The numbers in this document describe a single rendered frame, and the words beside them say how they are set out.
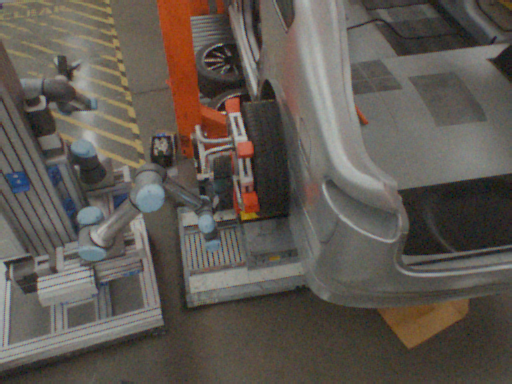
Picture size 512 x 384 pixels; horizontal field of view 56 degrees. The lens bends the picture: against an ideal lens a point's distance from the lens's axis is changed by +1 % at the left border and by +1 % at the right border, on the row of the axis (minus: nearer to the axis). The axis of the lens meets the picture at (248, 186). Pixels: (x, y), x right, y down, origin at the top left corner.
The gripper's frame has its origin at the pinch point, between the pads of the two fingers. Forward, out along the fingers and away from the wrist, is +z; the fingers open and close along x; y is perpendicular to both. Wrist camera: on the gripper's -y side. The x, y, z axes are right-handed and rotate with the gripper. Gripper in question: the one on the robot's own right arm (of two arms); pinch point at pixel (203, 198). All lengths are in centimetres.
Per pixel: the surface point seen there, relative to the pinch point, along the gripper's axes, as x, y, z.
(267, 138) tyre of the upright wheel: -36.6, 31.1, 5.5
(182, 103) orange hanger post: 2, 16, 65
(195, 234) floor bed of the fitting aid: 7, -77, 36
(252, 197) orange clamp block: -25.0, 5.5, -10.0
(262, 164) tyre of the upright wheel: -31.7, 23.0, -4.4
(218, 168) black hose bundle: -9.8, 17.9, 3.0
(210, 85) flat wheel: -25, -40, 158
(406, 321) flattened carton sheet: -111, -82, -55
